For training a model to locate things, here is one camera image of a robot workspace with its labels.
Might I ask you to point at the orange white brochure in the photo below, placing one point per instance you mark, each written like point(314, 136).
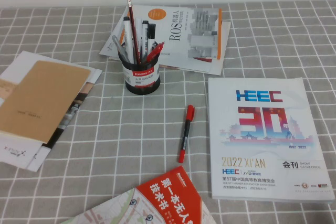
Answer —
point(5, 90)

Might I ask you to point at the brown kraft notebook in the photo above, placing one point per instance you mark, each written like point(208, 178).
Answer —
point(39, 103)

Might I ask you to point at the white brochure with photos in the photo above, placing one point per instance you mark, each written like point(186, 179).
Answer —
point(76, 103)

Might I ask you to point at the red black striped pencil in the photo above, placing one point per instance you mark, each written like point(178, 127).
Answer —
point(132, 19)

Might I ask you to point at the white leaflet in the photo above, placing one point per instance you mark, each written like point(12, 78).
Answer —
point(107, 48)

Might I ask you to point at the red capped marker pen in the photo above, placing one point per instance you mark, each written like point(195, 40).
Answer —
point(186, 134)

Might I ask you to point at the red cover book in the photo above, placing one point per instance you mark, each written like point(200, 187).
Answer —
point(168, 195)

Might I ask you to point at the black mesh pen holder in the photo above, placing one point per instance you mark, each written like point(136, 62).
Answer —
point(141, 77)

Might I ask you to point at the black marker pen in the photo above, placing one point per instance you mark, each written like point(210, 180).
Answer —
point(151, 31)

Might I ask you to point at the white pen black cap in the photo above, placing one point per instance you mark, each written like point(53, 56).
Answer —
point(145, 35)
point(127, 32)

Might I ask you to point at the white booklet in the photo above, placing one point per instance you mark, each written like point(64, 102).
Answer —
point(215, 66)

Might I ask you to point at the white HEEC show catalogue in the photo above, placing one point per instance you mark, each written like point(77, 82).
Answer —
point(262, 155)

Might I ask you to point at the street map brochure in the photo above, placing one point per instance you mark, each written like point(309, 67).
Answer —
point(118, 213)

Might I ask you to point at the red gel pen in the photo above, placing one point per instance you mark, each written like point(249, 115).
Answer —
point(155, 51)

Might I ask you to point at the white brochure with logo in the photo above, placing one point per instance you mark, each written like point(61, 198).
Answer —
point(15, 153)

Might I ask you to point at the silver grey pen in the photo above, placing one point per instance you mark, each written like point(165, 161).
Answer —
point(118, 44)

